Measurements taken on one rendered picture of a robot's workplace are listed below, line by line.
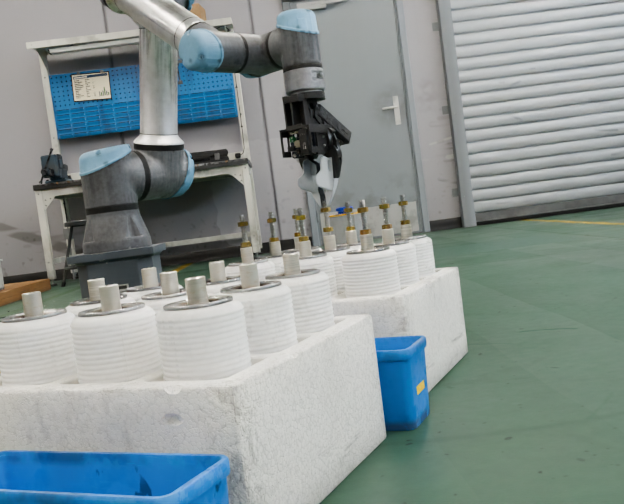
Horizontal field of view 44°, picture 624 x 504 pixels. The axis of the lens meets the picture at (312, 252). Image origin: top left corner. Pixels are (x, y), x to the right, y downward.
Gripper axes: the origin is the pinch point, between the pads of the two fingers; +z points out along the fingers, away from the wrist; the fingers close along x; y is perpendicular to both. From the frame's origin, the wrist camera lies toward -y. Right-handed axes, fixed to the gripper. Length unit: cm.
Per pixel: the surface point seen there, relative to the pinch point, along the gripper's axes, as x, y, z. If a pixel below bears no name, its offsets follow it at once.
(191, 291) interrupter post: 28, 63, 8
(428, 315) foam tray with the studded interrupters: 20.5, 2.1, 22.6
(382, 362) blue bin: 26.7, 27.4, 24.8
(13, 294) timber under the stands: -347, -138, 30
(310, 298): 26, 42, 13
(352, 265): 14.0, 13.9, 11.8
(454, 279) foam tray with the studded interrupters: 15.3, -18.7, 19.2
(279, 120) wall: -329, -391, -75
